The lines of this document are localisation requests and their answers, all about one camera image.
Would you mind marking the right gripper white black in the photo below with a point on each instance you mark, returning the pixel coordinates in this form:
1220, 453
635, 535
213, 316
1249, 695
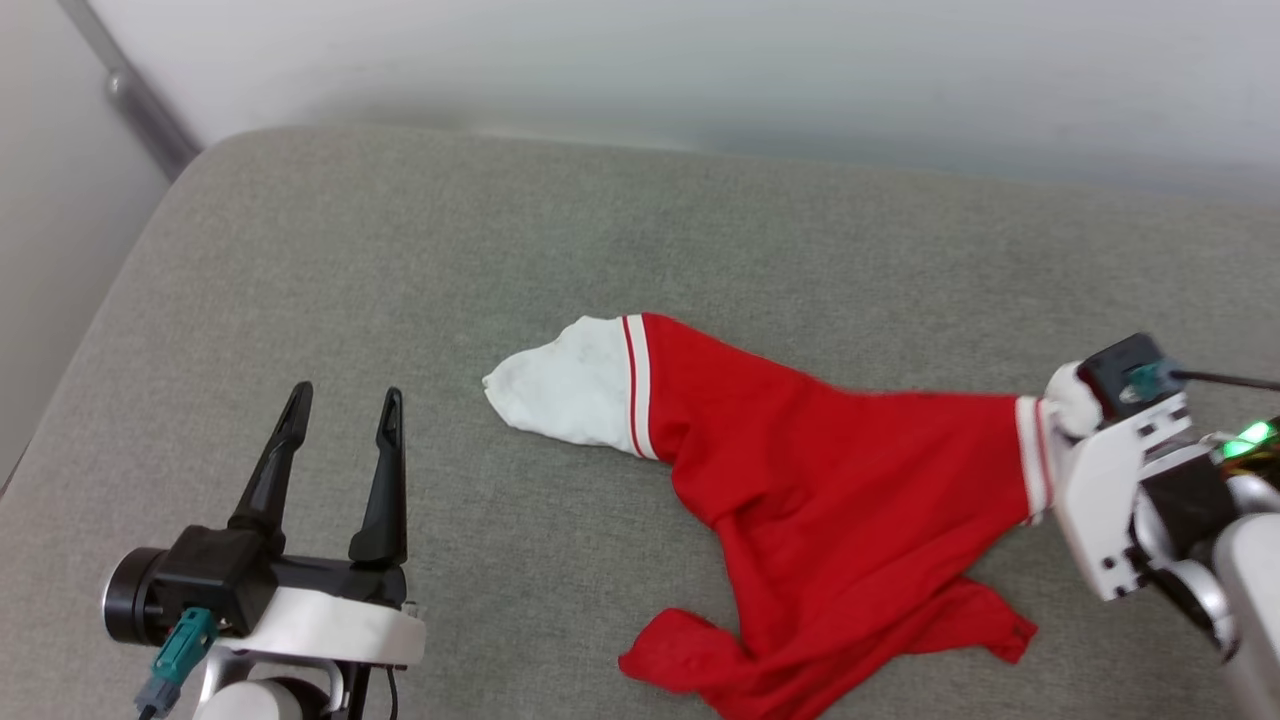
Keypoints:
1110, 490

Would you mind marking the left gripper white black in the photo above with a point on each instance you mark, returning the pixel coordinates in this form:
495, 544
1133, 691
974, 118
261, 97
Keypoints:
330, 625

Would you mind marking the red shirt with white sleeves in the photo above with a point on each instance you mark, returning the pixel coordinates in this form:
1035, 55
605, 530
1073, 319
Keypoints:
820, 480

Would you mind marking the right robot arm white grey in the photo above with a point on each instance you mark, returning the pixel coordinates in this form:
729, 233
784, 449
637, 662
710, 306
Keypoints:
1255, 600

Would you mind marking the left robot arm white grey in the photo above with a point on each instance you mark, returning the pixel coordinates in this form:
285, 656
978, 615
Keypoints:
260, 700

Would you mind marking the grey fabric sofa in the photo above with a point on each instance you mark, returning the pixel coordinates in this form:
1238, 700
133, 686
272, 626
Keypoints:
400, 260

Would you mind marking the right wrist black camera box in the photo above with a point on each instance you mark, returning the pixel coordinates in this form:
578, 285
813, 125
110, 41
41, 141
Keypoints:
1115, 375

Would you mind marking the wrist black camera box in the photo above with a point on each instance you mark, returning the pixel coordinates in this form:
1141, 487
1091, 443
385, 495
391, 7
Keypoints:
1115, 375
215, 575

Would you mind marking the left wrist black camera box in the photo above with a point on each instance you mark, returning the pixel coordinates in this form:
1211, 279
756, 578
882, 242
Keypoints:
215, 575

